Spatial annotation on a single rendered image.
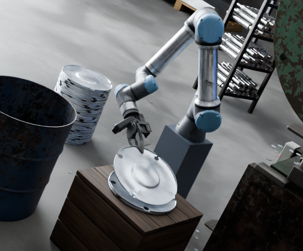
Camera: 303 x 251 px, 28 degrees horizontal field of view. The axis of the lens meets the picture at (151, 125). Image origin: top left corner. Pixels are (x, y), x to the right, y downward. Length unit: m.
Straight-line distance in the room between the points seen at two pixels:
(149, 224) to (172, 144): 0.70
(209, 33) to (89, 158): 1.12
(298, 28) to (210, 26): 0.54
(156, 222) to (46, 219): 0.59
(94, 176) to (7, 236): 0.43
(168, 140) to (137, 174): 0.53
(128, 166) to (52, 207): 0.52
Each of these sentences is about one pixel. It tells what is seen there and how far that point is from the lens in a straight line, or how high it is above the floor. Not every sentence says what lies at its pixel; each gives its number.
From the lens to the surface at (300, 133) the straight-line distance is 2.58.
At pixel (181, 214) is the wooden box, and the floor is 0.35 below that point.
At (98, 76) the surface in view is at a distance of 3.47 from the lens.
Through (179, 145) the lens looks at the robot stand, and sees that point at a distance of 2.87.
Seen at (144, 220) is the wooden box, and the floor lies 0.35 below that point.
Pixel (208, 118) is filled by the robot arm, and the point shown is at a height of 0.63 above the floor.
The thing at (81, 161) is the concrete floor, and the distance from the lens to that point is 3.27.
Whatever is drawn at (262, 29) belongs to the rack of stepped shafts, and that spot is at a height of 0.73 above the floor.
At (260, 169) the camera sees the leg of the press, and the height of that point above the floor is 0.63.
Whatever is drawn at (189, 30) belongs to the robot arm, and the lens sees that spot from 2.72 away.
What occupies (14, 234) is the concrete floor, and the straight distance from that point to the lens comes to 2.57.
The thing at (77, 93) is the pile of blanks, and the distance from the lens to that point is 3.26.
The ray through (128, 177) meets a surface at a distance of 2.40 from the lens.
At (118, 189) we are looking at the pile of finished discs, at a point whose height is 0.36.
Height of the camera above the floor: 1.50
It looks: 22 degrees down
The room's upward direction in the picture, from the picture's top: 24 degrees clockwise
